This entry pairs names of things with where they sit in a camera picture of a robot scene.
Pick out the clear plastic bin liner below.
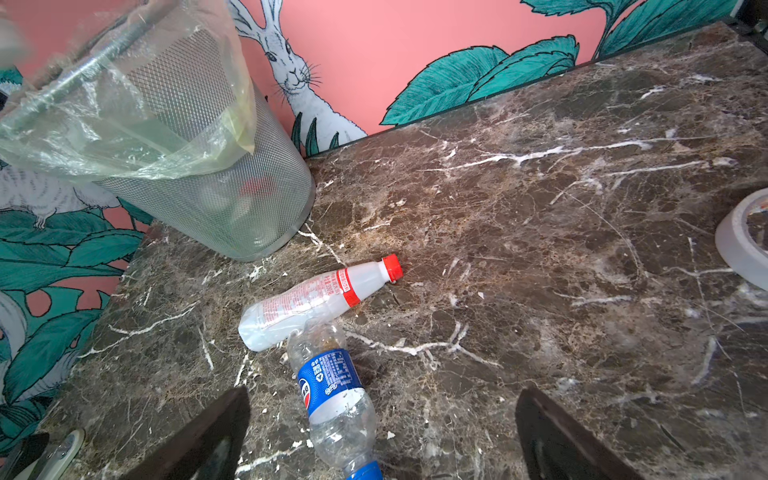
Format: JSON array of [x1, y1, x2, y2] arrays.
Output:
[[1, 1, 257, 181]]

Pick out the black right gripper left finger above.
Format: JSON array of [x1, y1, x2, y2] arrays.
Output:
[[123, 387, 250, 479]]

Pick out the clear bottle red cap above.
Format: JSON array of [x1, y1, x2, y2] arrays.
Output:
[[238, 254, 403, 352]]

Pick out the roll of clear tape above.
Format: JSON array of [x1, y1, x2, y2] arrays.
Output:
[[715, 188, 768, 290]]

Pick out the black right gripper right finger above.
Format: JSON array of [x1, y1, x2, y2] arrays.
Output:
[[515, 387, 641, 480]]

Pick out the small bottle blue label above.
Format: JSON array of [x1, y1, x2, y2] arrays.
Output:
[[287, 321, 383, 479]]

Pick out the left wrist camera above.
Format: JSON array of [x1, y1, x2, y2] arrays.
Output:
[[1, 429, 86, 480]]

